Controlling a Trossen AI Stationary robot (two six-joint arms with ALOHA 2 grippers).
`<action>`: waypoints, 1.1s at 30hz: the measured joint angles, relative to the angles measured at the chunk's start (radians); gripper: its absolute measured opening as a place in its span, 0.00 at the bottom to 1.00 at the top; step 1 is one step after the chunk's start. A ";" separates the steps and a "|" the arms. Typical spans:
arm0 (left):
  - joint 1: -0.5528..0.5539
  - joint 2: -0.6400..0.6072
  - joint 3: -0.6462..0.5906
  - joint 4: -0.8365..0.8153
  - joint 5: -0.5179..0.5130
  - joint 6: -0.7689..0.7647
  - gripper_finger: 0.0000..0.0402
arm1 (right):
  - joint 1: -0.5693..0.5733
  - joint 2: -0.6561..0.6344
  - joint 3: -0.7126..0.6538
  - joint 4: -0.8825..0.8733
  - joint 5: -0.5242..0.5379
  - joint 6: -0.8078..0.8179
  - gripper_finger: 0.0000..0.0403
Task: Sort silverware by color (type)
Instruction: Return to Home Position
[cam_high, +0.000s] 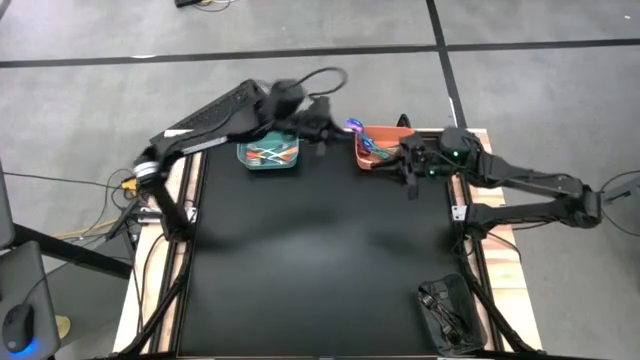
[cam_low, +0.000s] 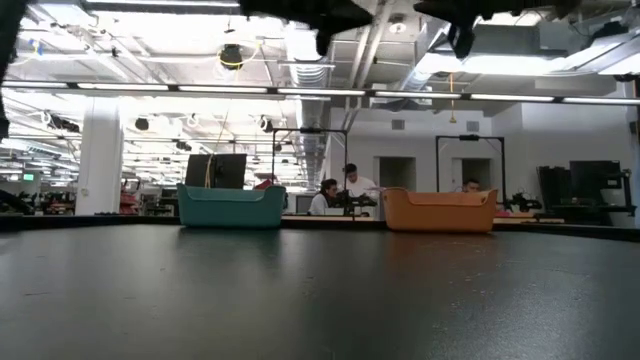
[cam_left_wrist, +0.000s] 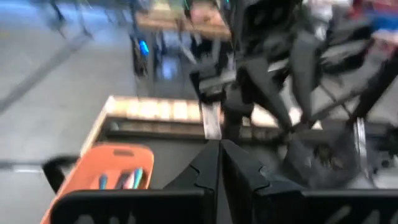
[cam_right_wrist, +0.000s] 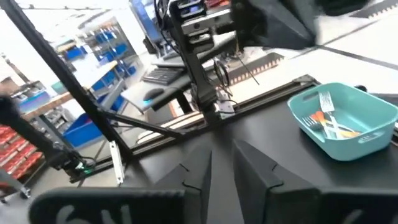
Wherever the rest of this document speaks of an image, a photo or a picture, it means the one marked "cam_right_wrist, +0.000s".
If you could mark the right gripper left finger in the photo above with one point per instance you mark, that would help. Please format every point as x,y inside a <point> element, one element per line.
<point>192,193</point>

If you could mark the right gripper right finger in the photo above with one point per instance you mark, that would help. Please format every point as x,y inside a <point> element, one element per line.
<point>264,199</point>

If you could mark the fork cluster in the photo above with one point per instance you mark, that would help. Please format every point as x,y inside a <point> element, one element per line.
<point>349,134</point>

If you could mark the silver fork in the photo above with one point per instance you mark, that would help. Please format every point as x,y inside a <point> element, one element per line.
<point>326,101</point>

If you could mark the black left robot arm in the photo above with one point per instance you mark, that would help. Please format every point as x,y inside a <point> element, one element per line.
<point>199,77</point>

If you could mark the black table mat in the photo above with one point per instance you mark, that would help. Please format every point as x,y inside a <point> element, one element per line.
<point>280,140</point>

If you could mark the teal plastic bin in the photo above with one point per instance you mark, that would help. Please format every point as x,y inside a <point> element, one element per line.
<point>357,149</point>

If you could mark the black glowing computer mouse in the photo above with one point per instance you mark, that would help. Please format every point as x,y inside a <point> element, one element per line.
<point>154,92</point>

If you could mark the grey desk surface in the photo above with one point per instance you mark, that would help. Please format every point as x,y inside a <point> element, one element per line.
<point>136,93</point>

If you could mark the black keyboard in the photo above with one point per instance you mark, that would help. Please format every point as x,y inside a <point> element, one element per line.
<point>161,75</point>

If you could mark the large blue crate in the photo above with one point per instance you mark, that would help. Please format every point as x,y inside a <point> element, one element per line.
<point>82,133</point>

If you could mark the blue storage bin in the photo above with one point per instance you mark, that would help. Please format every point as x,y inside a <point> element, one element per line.
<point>105,36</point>
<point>74,53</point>
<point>119,49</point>

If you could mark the metal shelf rack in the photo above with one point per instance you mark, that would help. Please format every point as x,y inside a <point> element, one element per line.
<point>90,62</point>

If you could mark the wooden workbench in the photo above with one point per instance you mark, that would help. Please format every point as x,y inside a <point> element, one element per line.
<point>46,104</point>

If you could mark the black pole with green light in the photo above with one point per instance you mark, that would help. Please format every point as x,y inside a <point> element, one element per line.
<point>31,137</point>

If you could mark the grey caster leg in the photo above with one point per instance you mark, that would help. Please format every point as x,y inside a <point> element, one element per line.
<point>18,188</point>

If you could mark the monitor with blue screen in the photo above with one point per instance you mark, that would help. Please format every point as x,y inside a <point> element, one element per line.
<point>146,21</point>

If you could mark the rack of red bins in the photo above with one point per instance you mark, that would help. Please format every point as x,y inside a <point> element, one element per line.
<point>15,152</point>

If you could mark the white frame bracket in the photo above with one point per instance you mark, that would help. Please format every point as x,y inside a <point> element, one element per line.
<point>116,161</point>

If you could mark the silver metal bracket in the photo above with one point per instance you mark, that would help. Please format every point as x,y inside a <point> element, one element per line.
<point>225,109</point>

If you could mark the black aluminium table frame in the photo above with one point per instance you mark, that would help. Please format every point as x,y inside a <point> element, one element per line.
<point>264,96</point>

